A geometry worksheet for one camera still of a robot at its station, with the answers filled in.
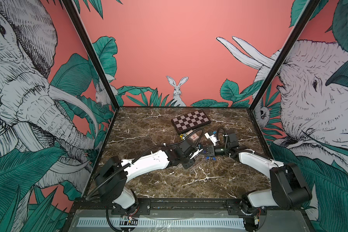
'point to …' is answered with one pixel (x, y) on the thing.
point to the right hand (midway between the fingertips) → (199, 150)
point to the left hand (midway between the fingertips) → (192, 155)
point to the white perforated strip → (162, 223)
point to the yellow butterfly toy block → (181, 136)
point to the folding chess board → (190, 121)
